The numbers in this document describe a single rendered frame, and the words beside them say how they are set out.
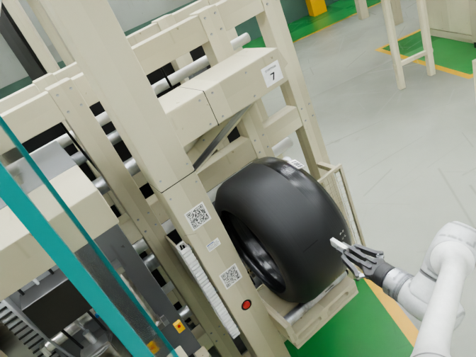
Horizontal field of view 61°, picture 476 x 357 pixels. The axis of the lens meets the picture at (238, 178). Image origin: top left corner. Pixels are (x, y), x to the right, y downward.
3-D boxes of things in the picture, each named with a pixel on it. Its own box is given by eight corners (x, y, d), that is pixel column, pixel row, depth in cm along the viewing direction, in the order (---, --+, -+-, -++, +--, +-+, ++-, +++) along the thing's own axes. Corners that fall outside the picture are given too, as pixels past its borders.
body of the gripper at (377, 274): (398, 262, 120) (373, 247, 127) (380, 280, 117) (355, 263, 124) (399, 278, 124) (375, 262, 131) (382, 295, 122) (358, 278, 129)
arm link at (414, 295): (407, 304, 121) (427, 266, 119) (457, 338, 109) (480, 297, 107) (389, 306, 114) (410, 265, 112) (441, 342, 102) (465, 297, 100)
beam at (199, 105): (170, 156, 150) (151, 122, 143) (147, 144, 171) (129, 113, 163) (290, 80, 169) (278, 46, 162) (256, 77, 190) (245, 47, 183)
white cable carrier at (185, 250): (234, 339, 157) (180, 252, 134) (227, 331, 161) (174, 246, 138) (242, 331, 158) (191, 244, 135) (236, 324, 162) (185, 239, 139)
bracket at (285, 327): (292, 344, 157) (285, 329, 152) (239, 294, 189) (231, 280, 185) (299, 338, 158) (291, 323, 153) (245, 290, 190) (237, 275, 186)
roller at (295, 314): (284, 326, 163) (290, 330, 158) (279, 317, 161) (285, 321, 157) (343, 272, 174) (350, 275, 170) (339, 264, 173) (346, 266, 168)
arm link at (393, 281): (395, 290, 112) (377, 278, 117) (397, 308, 118) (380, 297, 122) (416, 270, 115) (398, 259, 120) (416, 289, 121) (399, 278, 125)
